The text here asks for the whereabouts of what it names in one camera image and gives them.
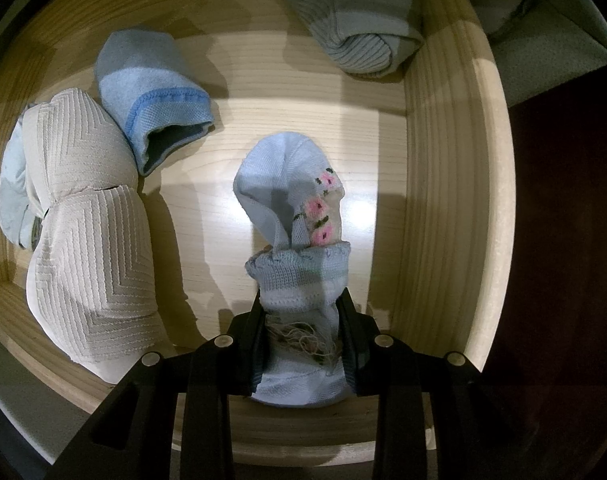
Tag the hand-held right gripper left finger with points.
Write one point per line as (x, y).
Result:
(253, 350)

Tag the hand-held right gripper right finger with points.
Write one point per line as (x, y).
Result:
(353, 350)

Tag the light blue floral sock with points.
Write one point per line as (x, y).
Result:
(283, 180)

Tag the wooden drawer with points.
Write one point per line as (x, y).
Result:
(448, 160)

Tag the grey ribbed sock roll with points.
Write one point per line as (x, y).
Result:
(363, 20)

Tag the beige chevron textured underwear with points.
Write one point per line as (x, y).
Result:
(93, 240)

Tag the pale green folded cloth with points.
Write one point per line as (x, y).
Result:
(13, 185)

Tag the blue striped sock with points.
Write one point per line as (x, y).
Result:
(133, 80)

